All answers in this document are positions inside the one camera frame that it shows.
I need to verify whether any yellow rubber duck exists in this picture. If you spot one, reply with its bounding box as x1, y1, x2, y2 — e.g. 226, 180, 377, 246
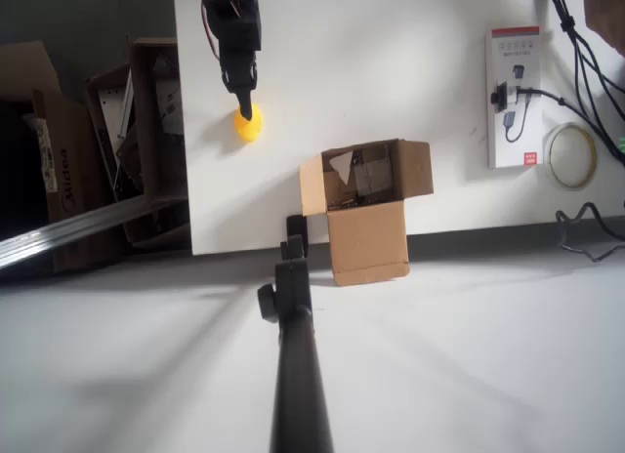
232, 103, 266, 144

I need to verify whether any person's forearm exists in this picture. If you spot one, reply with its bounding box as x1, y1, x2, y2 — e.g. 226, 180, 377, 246
583, 0, 625, 60

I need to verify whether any open cardboard parts box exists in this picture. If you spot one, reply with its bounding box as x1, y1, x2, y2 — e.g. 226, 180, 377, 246
86, 32, 192, 252

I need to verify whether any small open cardboard box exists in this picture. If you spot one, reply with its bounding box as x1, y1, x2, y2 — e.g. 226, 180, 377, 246
298, 138, 435, 288

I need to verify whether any Midea cardboard box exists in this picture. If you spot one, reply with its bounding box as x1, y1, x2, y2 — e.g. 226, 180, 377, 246
0, 40, 126, 274

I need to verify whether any white adapter product box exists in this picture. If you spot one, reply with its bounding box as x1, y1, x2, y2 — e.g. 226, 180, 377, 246
484, 25, 544, 170

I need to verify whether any white paper triangle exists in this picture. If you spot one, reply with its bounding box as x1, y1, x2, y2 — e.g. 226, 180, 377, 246
327, 149, 356, 185

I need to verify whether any grey metal block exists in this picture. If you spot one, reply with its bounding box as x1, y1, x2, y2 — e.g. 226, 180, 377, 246
352, 159, 395, 196

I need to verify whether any white printed paper label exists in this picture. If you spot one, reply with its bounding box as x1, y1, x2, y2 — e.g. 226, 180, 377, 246
21, 112, 56, 193

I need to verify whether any black and white adapter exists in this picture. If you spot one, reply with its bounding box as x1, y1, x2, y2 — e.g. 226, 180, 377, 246
489, 80, 521, 114

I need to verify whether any clear tape roll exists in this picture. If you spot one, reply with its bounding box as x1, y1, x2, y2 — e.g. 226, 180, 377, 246
543, 122, 600, 193

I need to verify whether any red servo cable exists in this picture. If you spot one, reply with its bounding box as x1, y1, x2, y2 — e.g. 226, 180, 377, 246
200, 0, 224, 62

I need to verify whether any perforated metal bracket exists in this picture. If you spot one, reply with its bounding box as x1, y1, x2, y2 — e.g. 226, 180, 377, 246
96, 71, 136, 201

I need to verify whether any aluminium profile rail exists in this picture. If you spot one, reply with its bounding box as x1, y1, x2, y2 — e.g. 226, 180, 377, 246
0, 195, 189, 273

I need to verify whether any black camera stand pole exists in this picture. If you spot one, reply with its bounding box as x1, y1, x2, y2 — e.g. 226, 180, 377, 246
257, 213, 336, 453

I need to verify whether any black adapter cable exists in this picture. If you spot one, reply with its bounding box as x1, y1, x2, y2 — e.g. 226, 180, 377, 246
516, 85, 625, 157

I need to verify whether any wavy black cable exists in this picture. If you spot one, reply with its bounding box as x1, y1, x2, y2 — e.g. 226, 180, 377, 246
555, 202, 625, 264

